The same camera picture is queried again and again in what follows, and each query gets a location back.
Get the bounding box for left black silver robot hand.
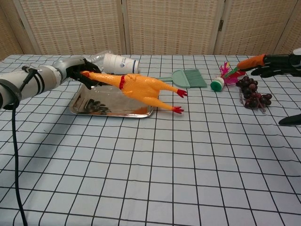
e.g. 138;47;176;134
53;56;103;90

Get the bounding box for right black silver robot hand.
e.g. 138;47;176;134
250;48;301;127

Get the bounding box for orange rubber chicken toy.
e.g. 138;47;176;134
79;70;188;114

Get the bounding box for orange rubber finger sleeve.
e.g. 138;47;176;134
237;54;266;71

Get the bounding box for white black-grid tablecloth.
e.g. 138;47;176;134
0;54;301;226

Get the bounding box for clear plastic water bottle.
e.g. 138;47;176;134
88;48;112;64

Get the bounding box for dark purple grape bunch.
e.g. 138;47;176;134
236;75;273;113

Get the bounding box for woven folding screen panel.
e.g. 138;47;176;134
0;0;25;62
274;0;301;57
214;0;297;56
122;0;224;56
13;0;127;56

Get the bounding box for rectangular stainless steel tray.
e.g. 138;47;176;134
70;83;155;118

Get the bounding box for stack of white paper cups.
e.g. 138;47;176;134
103;53;140;75

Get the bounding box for colourful feather shuttlecock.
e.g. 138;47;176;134
210;61;246;92

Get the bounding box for green mini brush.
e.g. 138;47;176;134
182;68;208;89

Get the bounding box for green mini dustpan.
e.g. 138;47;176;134
157;70;189;89

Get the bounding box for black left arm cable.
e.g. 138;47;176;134
3;66;40;226

